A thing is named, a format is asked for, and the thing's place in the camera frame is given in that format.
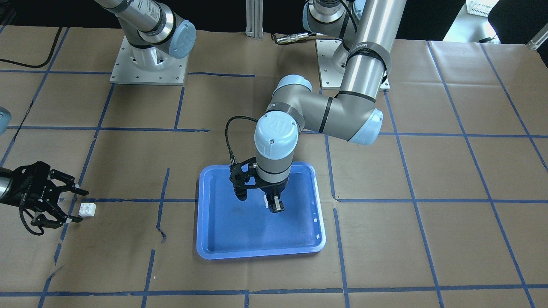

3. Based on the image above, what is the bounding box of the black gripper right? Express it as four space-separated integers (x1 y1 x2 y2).
1 161 89 230

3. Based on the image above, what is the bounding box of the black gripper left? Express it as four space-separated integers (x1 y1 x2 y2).
229 157 288 213

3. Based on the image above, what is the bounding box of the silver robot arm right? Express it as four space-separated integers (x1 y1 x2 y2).
1 0 197 236

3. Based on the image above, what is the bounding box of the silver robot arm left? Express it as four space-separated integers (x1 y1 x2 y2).
229 0 406 213

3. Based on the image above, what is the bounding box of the blue plastic tray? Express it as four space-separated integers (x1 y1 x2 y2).
196 162 327 260

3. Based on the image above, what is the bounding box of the brown paper table cover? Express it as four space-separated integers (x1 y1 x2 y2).
1 26 548 308

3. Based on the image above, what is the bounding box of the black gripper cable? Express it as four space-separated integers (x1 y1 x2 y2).
225 115 260 165

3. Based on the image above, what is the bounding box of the aluminium frame post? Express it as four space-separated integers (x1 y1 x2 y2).
245 0 264 40

